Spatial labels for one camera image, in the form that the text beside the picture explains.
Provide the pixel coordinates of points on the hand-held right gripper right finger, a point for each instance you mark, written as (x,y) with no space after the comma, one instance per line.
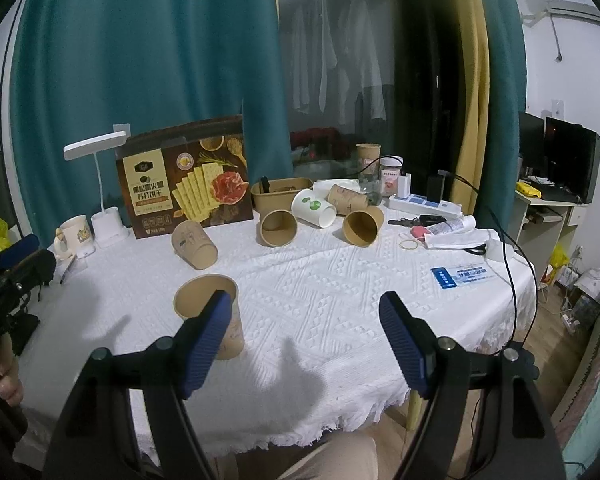
(405,345)

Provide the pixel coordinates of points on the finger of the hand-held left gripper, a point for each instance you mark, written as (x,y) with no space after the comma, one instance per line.
(21,249)

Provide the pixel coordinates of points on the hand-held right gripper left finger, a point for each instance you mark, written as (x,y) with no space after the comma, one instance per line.
(205,345)

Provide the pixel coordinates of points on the brown paper cup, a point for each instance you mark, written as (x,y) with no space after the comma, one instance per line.
(192,300)
(349,197)
(368,160)
(277,229)
(362,227)
(192,245)

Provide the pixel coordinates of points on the white paper cup green print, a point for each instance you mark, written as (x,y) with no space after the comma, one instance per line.
(312,207)

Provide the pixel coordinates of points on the person's left hand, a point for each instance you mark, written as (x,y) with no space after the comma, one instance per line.
(9,380)

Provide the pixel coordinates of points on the white printed mug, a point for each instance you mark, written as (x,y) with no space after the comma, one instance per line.
(76,235)

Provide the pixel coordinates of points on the wooden table leg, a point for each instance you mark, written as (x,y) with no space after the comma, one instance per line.
(414,410)

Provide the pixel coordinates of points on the white desk lamp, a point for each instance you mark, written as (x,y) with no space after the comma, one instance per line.
(107,222)

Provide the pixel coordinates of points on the blue and white card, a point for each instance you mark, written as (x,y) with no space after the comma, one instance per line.
(462,275)

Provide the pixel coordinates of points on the rubber band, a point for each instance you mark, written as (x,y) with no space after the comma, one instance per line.
(401,245)

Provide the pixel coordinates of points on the white tablecloth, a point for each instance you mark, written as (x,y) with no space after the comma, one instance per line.
(310,290)

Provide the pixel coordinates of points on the pink round object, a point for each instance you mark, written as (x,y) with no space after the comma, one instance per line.
(420,232)

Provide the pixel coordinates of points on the white plastic packet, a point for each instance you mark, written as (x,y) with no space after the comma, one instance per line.
(455,242)

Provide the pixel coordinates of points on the black key bunch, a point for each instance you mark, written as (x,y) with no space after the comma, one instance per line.
(415,220)

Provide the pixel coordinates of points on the white tube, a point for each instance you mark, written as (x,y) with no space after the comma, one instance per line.
(450,225)

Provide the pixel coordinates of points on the person's leg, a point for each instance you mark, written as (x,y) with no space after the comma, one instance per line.
(330,460)

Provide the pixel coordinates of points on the white power strip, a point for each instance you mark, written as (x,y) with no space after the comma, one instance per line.
(425,204)

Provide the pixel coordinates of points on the white charger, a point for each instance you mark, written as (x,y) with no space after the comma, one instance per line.
(405,185)

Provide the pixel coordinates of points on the black charger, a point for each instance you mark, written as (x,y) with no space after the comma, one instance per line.
(435,187)

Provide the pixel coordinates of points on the brown cracker box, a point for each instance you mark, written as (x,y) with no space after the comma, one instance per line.
(185,185)

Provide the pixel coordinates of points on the brown paper bowl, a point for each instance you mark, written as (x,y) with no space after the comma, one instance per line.
(280,201)

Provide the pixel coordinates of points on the clear jar white lid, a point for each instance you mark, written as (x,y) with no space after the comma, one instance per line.
(391,175)

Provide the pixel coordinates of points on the white computer desk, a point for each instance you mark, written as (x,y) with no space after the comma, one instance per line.
(530,220)

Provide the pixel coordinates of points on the pink blanket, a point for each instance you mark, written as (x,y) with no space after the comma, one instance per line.
(592,360)

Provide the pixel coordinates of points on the white bag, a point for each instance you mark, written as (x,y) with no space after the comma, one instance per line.
(590,282)

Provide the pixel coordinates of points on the yellow cloth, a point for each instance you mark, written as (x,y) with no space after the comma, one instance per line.
(527,190)

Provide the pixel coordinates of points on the teal curtain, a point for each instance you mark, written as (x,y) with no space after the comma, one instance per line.
(502,60)
(145,50)

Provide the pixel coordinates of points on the black monitor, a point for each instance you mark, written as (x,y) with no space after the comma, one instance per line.
(531,145)
(572,160)

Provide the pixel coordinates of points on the yellow curtain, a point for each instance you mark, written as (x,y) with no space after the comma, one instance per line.
(467,85)

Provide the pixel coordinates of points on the hanging white clothes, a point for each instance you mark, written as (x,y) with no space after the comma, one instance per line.
(340,55)

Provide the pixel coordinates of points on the white air conditioner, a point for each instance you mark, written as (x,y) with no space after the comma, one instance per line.
(565,7)

